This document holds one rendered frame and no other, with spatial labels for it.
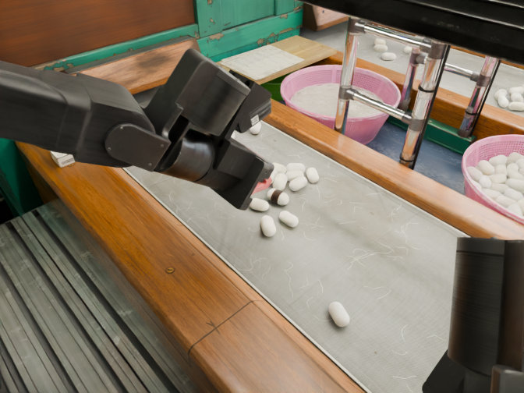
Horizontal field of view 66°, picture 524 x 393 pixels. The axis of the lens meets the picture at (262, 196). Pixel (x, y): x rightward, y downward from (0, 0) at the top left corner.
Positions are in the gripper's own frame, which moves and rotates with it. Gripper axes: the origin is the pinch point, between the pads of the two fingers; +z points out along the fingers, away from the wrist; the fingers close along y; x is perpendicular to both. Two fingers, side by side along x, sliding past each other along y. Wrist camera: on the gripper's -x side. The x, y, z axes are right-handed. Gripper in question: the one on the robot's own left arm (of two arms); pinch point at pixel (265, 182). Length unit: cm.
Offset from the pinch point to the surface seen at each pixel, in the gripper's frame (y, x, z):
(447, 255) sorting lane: -22.6, -3.8, 16.0
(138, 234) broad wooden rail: 8.3, 15.1, -9.1
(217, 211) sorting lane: 6.7, 8.6, 2.1
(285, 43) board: 45, -29, 40
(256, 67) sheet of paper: 37.7, -17.9, 26.5
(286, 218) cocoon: -2.9, 3.6, 5.4
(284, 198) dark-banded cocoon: 0.4, 1.5, 7.3
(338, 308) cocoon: -18.4, 7.6, 0.2
